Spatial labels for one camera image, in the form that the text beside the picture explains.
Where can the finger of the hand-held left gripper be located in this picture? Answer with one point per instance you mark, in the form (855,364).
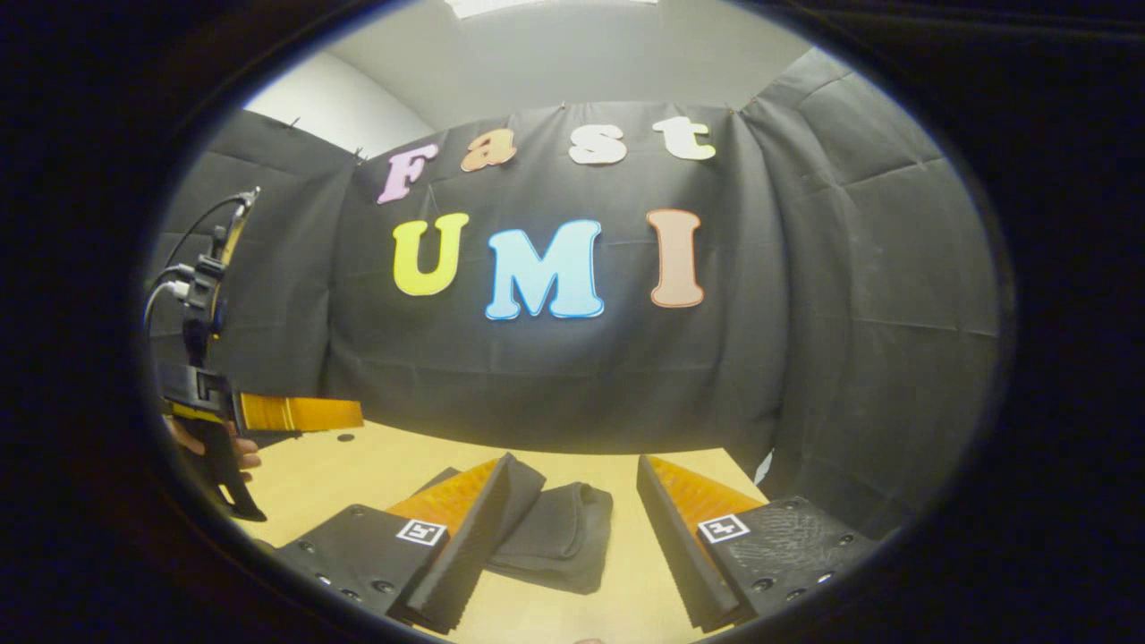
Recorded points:
(295,413)

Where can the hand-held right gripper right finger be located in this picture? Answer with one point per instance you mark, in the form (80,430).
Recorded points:
(680,546)

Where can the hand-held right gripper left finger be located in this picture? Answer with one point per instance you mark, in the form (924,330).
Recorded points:
(456,555)

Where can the dark grey jeans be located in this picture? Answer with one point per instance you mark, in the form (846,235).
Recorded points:
(564,537)

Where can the black backdrop cloth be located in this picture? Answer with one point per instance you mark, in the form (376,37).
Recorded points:
(805,313)

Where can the ceiling light panel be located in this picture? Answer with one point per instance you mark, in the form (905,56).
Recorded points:
(546,5)

